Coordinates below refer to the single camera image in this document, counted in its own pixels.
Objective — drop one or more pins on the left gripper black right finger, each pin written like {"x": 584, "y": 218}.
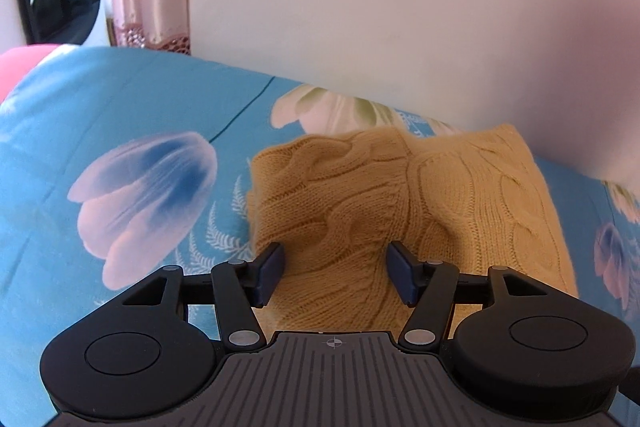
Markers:
{"x": 511, "y": 343}

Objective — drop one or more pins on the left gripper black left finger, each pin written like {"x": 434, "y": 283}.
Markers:
{"x": 158, "y": 345}

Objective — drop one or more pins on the mustard cable-knit cardigan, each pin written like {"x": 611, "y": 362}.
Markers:
{"x": 334, "y": 203}

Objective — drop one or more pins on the pink blanket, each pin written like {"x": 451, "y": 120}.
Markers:
{"x": 17, "y": 62}

